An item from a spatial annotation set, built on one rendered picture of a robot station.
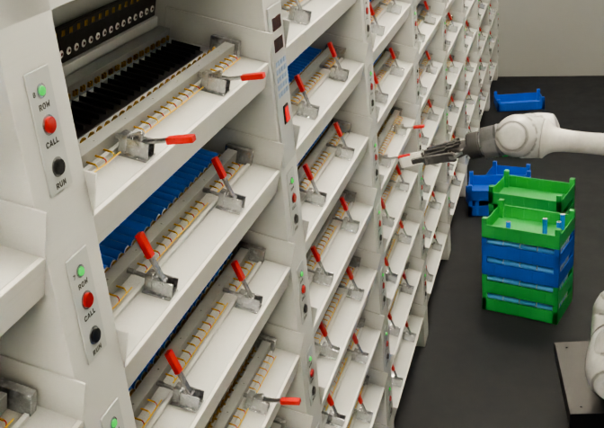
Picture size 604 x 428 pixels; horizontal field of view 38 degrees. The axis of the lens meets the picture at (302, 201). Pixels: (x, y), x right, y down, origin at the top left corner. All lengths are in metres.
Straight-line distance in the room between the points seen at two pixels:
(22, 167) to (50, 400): 0.26
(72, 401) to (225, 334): 0.50
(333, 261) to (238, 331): 0.63
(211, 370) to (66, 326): 0.46
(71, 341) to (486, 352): 2.51
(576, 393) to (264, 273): 1.36
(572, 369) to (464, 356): 0.59
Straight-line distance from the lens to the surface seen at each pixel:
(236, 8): 1.46
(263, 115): 1.50
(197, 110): 1.23
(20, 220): 0.86
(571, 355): 2.87
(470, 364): 3.23
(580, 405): 2.65
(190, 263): 1.22
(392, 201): 2.76
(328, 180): 1.95
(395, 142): 2.71
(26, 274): 0.85
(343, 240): 2.10
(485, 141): 2.43
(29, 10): 0.85
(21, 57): 0.84
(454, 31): 4.08
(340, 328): 2.12
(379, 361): 2.53
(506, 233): 3.36
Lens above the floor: 1.83
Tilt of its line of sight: 23 degrees down
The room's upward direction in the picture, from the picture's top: 6 degrees counter-clockwise
